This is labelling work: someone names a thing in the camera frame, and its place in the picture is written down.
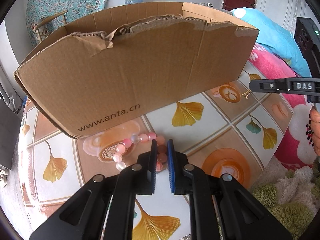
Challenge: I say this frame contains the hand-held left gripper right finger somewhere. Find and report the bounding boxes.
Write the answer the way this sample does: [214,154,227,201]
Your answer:
[167,139,293,240]

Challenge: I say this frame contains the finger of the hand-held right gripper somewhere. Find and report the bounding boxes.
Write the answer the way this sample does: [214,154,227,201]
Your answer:
[249,77,292,94]

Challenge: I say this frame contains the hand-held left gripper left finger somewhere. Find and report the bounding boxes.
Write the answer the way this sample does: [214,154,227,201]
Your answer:
[29,139,158,240]

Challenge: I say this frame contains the pink bead bracelet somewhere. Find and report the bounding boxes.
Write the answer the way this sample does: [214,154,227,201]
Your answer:
[113,132,167,172]

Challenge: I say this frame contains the torn brown cardboard box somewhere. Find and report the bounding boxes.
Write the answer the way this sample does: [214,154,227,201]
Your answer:
[13,1,260,140]

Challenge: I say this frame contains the person's right hand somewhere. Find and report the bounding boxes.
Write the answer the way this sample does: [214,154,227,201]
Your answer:
[309,109,320,157]

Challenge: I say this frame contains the pink floral blanket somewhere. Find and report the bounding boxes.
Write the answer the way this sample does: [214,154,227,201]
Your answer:
[247,42,320,170]

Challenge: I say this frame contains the blue pillow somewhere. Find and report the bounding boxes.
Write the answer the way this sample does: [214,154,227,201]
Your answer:
[230,7,313,78]

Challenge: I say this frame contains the ginkgo leaf print tablecloth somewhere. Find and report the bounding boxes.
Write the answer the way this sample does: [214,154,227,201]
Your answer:
[19,61,294,240]

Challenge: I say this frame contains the white green fluffy cloth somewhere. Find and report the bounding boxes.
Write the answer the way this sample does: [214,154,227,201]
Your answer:
[251,155,320,240]

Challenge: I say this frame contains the black flat screen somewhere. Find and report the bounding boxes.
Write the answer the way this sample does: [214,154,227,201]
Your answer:
[0,100,22,170]

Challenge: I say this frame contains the grey curtain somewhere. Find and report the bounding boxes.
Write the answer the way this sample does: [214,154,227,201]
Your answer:
[0,62,25,113]

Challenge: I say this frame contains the wooden chair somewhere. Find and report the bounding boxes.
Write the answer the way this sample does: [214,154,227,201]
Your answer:
[32,10,68,43]

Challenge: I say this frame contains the teal floral cloth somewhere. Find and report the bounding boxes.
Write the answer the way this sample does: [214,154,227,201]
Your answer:
[26,0,118,47]

